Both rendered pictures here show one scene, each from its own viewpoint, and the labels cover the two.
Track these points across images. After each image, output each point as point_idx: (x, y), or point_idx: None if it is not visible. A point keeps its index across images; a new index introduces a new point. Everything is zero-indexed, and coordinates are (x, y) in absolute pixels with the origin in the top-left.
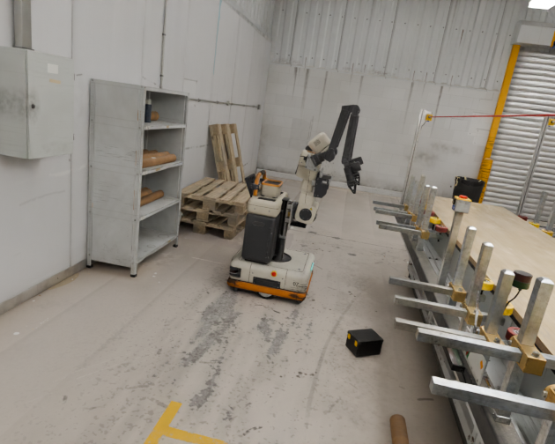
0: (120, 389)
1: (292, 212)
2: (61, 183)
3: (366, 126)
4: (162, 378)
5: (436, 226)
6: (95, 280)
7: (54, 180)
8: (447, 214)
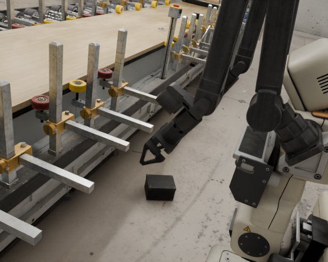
0: None
1: (286, 245)
2: None
3: None
4: (313, 192)
5: (112, 73)
6: None
7: None
8: (14, 91)
